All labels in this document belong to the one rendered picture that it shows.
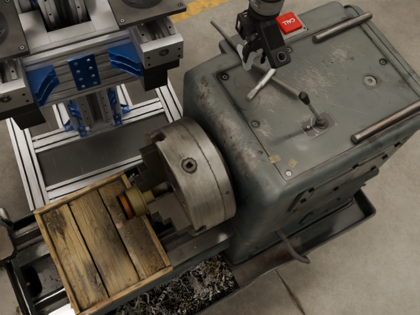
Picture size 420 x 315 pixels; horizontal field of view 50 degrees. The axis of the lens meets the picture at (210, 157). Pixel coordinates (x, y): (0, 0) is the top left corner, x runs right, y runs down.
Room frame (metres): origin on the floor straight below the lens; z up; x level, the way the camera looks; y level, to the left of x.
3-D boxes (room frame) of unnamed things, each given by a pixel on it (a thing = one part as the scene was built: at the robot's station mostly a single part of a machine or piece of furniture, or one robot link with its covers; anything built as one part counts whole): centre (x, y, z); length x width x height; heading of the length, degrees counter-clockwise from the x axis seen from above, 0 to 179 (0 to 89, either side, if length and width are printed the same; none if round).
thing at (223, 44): (0.82, -0.03, 1.24); 0.09 x 0.08 x 0.03; 127
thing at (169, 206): (0.36, 0.07, 1.09); 0.12 x 0.11 x 0.05; 37
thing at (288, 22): (0.93, -0.16, 1.26); 0.06 x 0.06 x 0.02; 37
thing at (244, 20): (0.76, -0.06, 1.43); 0.09 x 0.08 x 0.12; 37
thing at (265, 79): (0.70, -0.10, 1.27); 0.12 x 0.02 x 0.02; 150
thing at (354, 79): (0.73, -0.25, 1.06); 0.59 x 0.48 x 0.39; 127
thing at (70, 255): (0.31, 0.28, 0.89); 0.36 x 0.30 x 0.04; 37
